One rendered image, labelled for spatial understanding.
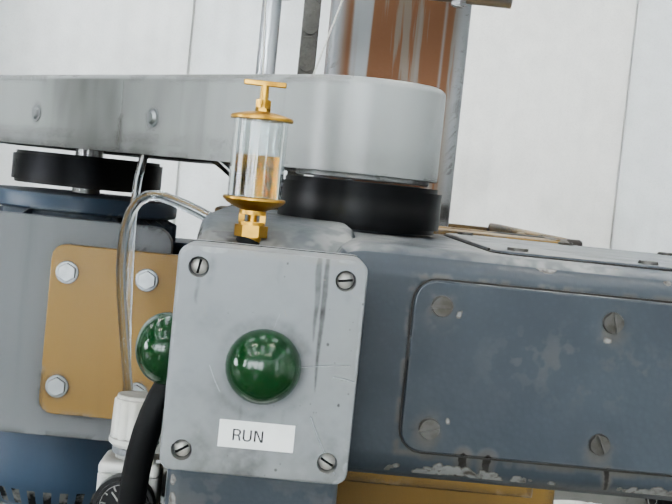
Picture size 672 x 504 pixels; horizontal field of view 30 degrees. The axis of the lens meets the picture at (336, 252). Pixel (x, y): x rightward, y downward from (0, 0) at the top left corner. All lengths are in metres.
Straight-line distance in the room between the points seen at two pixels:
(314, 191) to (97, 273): 0.31
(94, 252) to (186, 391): 0.44
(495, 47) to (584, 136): 0.58
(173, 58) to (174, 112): 4.98
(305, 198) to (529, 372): 0.17
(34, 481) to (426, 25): 0.48
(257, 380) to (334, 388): 0.03
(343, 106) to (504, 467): 0.21
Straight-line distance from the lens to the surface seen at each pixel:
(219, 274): 0.49
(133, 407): 0.77
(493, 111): 5.79
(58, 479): 1.00
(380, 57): 1.04
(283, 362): 0.48
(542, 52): 5.85
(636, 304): 0.57
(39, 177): 1.00
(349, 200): 0.65
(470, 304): 0.55
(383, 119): 0.66
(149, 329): 0.51
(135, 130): 0.81
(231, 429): 0.50
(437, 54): 1.05
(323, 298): 0.49
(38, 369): 0.96
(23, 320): 0.95
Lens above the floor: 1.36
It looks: 3 degrees down
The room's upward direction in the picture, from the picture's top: 6 degrees clockwise
